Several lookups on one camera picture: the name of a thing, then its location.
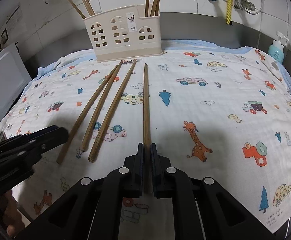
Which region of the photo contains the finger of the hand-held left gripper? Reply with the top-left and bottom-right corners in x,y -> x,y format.
30,128 -> 69,156
20,126 -> 60,143

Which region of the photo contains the blue soap pump bottle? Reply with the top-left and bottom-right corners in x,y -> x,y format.
267,31 -> 290,65

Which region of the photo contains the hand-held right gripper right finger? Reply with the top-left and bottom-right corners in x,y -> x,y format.
150,142 -> 279,240

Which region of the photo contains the beige plastic utensil holder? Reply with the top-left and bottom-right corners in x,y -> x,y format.
83,4 -> 162,63

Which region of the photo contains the wall notice sticker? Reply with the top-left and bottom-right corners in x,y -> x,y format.
5,4 -> 24,31

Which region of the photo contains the person's left hand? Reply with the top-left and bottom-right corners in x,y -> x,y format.
0,189 -> 24,238

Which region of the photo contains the cartoon printed white cloth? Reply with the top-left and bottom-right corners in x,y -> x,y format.
0,39 -> 291,236

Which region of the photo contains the yellow gas hose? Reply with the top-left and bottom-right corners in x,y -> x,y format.
226,0 -> 234,26

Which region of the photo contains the white microwave oven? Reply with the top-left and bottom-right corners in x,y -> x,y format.
0,42 -> 33,127

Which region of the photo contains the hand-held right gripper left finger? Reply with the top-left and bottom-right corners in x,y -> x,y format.
16,142 -> 145,240

